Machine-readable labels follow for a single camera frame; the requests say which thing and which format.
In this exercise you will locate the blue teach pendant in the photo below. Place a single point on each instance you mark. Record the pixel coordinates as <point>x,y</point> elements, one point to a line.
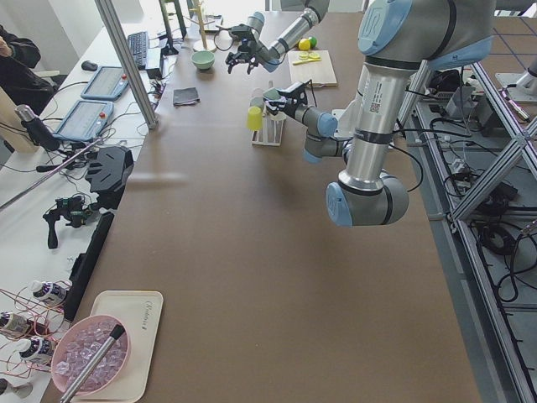
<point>85,121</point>
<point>107,84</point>

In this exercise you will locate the black computer mouse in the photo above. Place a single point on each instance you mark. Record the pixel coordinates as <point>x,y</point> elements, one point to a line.
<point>87,65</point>

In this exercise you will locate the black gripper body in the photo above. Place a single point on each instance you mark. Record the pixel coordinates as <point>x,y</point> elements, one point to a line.
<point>252,51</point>
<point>292,108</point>

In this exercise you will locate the small bottle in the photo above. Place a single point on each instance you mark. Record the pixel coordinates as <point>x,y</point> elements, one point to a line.
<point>50,293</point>
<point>15,325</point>
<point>36,350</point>

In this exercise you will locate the black bar on desk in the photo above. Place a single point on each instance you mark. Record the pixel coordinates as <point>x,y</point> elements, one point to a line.
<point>84,265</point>

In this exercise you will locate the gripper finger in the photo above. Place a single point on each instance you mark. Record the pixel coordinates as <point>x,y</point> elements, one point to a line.
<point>232,60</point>
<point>275,107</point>
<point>252,64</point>

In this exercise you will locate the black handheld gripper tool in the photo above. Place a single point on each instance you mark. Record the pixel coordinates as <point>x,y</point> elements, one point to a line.
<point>73,210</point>

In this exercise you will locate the person in black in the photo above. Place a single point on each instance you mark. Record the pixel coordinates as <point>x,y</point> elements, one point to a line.
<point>18,58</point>

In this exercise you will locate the grey cup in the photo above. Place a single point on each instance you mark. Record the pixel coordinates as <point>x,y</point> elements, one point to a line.
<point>257,102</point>

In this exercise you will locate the yellow plastic knife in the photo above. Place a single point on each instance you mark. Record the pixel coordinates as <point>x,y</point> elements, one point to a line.
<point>302,62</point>

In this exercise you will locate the green bowl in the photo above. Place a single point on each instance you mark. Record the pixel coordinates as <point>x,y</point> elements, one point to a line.
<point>203,59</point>

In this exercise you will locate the yellow cup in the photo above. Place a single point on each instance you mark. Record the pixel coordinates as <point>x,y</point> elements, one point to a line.
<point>255,118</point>

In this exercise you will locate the bamboo cutting board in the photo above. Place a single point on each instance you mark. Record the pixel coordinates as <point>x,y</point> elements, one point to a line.
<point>321,73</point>

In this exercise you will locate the pink cup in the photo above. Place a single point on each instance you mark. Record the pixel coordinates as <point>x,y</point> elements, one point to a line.
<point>257,92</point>

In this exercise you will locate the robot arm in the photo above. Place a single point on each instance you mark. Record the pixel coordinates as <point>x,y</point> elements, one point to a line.
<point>270,57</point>
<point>395,37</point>

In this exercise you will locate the wooden stand with pole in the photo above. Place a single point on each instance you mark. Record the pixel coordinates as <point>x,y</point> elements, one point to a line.
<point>204,43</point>

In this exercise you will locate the blue teach pendant far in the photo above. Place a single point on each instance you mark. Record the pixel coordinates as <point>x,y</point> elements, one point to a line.
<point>107,84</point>

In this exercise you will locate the beige tray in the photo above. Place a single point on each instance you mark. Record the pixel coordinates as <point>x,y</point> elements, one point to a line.
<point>139,312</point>

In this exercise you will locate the pink bowl of ice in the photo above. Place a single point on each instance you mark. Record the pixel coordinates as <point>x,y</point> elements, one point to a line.
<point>78,346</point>

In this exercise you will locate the black keyboard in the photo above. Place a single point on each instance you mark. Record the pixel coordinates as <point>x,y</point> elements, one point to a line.
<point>138,44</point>

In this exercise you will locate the black perforated bracket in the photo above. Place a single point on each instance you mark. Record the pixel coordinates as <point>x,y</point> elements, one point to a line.
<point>108,173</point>

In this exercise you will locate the yellow lemon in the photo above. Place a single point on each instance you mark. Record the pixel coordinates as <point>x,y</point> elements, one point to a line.
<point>304,45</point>

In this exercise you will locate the metal rod black tip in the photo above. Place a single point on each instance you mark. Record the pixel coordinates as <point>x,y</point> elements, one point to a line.
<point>83,376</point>

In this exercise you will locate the blue teach pendant near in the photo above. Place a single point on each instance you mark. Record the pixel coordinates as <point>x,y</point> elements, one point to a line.
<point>85,121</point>

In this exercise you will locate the mint green cup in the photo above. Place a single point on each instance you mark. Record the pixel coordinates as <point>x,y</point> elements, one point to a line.
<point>272,94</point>

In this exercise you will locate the aluminium frame post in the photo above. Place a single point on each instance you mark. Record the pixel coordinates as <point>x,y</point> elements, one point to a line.
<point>119,42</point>

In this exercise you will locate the white wire cup rack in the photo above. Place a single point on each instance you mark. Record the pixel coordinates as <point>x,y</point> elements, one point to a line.
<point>273,127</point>

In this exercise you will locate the grey folded cloth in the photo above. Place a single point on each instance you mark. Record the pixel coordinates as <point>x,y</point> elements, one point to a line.
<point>185,96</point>

